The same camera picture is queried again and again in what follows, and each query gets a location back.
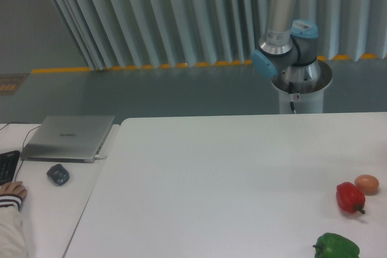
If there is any black laptop cable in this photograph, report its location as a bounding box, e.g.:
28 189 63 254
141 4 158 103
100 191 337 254
0 121 42 184

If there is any person's hand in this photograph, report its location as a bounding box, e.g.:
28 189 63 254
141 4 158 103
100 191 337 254
0 181 28 200

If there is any silver closed laptop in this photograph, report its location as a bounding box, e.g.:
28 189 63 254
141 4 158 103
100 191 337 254
21 115 115 163

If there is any black keyboard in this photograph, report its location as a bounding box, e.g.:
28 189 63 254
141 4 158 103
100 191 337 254
0 150 20 185

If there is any black computer mouse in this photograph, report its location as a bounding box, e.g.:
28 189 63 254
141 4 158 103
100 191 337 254
47 164 70 186

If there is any brown egg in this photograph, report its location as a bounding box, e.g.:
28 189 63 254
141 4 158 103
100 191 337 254
354 175 379 195

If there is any forearm in white sleeve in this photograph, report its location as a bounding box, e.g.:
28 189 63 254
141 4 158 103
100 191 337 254
1 194 28 257

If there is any green bell pepper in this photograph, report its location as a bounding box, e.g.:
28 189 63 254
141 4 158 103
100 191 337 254
313 233 360 258

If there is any grey pleated curtain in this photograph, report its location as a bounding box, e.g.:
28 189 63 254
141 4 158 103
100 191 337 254
53 0 386 70

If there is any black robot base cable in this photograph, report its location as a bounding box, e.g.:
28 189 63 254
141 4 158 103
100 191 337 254
287 81 299 115

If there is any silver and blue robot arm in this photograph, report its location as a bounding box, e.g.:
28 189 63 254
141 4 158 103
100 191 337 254
252 0 386 77

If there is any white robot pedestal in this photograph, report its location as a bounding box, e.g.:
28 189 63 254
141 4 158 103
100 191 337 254
272 59 333 114

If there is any red bell pepper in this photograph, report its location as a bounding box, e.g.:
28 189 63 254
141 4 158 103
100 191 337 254
336 182 366 214

